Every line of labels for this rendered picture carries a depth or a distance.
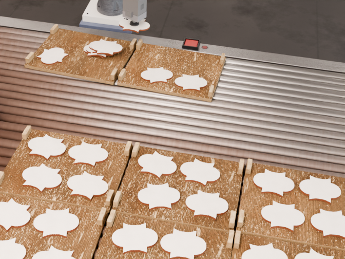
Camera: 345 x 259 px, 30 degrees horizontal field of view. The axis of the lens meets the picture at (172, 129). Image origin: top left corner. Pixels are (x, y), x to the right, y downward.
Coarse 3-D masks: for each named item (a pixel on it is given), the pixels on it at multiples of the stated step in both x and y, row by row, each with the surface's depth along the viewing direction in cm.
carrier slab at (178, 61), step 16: (144, 48) 296; (160, 48) 297; (128, 64) 285; (144, 64) 286; (160, 64) 286; (176, 64) 287; (192, 64) 288; (208, 64) 288; (128, 80) 275; (144, 80) 276; (208, 80) 278; (192, 96) 269
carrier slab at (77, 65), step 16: (64, 32) 304; (80, 32) 305; (48, 48) 292; (64, 48) 293; (80, 48) 294; (128, 48) 296; (32, 64) 281; (64, 64) 282; (80, 64) 283; (96, 64) 284; (112, 64) 284; (96, 80) 275; (112, 80) 274
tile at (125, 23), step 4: (124, 20) 287; (128, 20) 287; (144, 20) 287; (120, 24) 283; (124, 24) 284; (128, 24) 284; (140, 24) 284; (144, 24) 285; (148, 24) 285; (124, 28) 281; (128, 28) 281; (132, 28) 281; (136, 28) 281; (140, 28) 281; (144, 28) 282; (148, 28) 283
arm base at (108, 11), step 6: (102, 0) 324; (108, 0) 322; (114, 0) 322; (120, 0) 324; (102, 6) 325; (108, 6) 323; (114, 6) 324; (120, 6) 325; (102, 12) 326; (108, 12) 325; (114, 12) 325; (120, 12) 327
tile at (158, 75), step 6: (144, 72) 279; (150, 72) 279; (156, 72) 279; (162, 72) 280; (168, 72) 280; (144, 78) 275; (150, 78) 276; (156, 78) 276; (162, 78) 276; (168, 78) 276
